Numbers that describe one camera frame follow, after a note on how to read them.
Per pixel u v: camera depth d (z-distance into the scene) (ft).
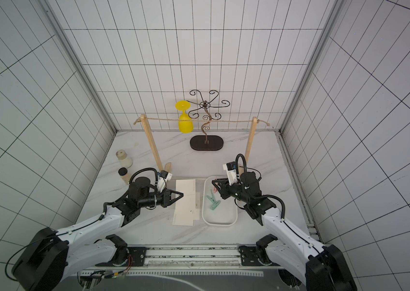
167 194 2.30
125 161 3.23
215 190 2.52
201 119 3.20
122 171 2.93
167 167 3.29
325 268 1.27
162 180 2.42
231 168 2.28
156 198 2.27
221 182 2.37
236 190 2.25
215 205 2.80
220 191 2.41
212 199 2.88
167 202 2.28
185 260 2.38
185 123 3.08
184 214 2.77
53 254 1.30
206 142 3.63
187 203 2.49
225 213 2.75
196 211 2.80
